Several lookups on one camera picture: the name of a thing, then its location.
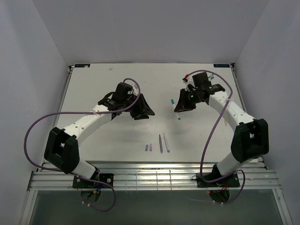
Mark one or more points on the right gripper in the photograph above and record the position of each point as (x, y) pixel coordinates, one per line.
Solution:
(183, 105)

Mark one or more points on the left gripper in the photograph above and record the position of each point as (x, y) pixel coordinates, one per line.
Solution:
(143, 109)

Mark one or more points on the purple marker pen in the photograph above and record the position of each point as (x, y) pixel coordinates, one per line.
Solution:
(160, 144)

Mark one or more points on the lavender capped white marker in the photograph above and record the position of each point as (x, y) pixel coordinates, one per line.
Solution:
(166, 143)

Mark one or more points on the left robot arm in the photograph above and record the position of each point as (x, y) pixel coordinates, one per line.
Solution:
(62, 148)

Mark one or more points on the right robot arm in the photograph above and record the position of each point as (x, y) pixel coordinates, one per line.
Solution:
(250, 135)

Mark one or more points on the right blue corner label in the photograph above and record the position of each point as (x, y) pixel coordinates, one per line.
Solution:
(221, 65)

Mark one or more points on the blue corner label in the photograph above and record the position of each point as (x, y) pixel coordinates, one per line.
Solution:
(82, 65)
(221, 65)

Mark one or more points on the left blue corner label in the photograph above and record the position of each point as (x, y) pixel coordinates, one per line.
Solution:
(82, 65)

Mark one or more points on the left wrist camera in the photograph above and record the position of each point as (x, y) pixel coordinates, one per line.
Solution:
(135, 90)

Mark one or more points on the aluminium frame rail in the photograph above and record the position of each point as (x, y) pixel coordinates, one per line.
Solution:
(168, 176)

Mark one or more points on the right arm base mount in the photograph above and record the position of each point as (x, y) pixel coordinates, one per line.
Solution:
(210, 180)

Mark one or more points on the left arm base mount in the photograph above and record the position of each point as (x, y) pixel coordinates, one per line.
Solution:
(99, 181)

